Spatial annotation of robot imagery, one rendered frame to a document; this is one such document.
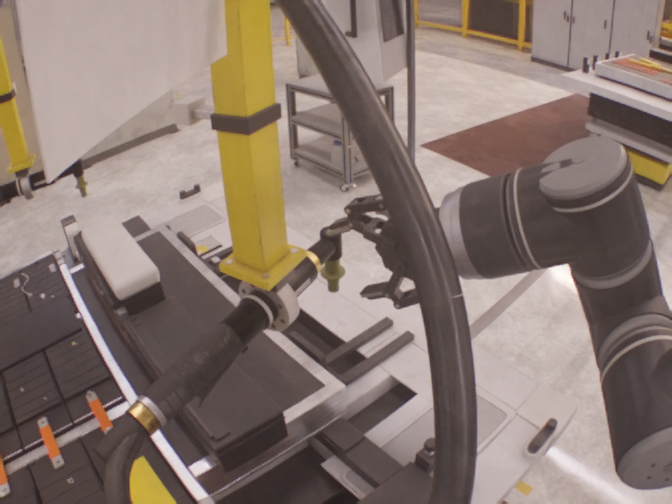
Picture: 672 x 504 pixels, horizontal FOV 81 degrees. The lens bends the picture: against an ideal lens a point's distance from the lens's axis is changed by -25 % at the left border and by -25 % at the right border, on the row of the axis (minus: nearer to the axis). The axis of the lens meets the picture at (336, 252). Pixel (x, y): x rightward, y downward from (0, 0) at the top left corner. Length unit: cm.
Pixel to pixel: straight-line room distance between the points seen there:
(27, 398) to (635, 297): 120
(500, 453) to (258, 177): 84
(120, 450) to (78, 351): 74
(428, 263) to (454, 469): 13
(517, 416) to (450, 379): 93
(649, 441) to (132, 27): 46
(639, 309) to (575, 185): 16
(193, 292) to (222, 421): 54
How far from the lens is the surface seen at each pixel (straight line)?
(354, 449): 109
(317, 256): 74
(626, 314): 53
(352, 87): 34
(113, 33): 20
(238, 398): 91
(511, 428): 120
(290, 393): 105
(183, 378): 59
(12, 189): 141
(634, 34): 890
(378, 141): 32
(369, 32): 315
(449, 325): 31
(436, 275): 31
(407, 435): 116
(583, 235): 47
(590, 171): 46
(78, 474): 103
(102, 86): 18
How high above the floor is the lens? 179
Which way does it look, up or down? 34 degrees down
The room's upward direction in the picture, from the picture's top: 3 degrees counter-clockwise
